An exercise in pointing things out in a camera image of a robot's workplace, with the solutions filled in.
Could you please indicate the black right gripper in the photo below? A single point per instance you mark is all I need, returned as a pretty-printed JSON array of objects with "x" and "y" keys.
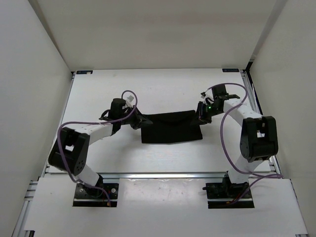
[{"x": 200, "y": 116}]

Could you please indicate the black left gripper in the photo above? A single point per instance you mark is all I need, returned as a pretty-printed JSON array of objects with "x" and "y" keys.
[{"x": 139, "y": 120}]

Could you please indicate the black skirt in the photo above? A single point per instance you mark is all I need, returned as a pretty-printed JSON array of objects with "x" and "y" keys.
[{"x": 169, "y": 128}]

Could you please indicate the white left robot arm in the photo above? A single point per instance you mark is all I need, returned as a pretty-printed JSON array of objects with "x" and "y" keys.
[{"x": 70, "y": 150}]

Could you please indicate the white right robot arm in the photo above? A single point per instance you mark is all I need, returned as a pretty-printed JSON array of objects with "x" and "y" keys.
[{"x": 258, "y": 139}]

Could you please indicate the blue right corner label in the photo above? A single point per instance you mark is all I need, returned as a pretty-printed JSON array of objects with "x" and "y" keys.
[{"x": 230, "y": 70}]

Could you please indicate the blue corner label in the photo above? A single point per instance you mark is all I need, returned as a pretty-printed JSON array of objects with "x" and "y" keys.
[
  {"x": 84, "y": 72},
  {"x": 230, "y": 70}
]

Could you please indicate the blue left corner label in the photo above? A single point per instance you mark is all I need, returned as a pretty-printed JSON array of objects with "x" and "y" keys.
[{"x": 84, "y": 72}]

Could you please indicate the white front cover board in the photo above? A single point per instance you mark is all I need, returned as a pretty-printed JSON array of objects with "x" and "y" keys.
[{"x": 164, "y": 208}]

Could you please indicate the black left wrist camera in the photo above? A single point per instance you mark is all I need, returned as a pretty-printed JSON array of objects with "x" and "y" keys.
[{"x": 118, "y": 105}]

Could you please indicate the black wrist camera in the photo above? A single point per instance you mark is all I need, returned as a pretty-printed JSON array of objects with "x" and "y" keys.
[
  {"x": 118, "y": 105},
  {"x": 218, "y": 92}
]

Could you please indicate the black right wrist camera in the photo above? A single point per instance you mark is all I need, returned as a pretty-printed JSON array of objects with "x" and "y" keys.
[{"x": 218, "y": 92}]

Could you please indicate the aluminium right frame rail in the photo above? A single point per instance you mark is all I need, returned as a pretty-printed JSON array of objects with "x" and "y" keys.
[{"x": 255, "y": 105}]

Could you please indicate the aluminium frame rail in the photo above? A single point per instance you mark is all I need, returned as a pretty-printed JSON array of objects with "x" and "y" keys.
[
  {"x": 255, "y": 105},
  {"x": 61, "y": 97}
]

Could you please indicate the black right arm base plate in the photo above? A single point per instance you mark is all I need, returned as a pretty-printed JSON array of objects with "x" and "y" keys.
[{"x": 228, "y": 196}]

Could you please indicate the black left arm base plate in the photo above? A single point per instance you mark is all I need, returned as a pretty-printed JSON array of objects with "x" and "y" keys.
[{"x": 87, "y": 197}]

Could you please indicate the aluminium left frame rail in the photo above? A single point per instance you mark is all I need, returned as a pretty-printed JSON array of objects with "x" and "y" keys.
[{"x": 61, "y": 97}]

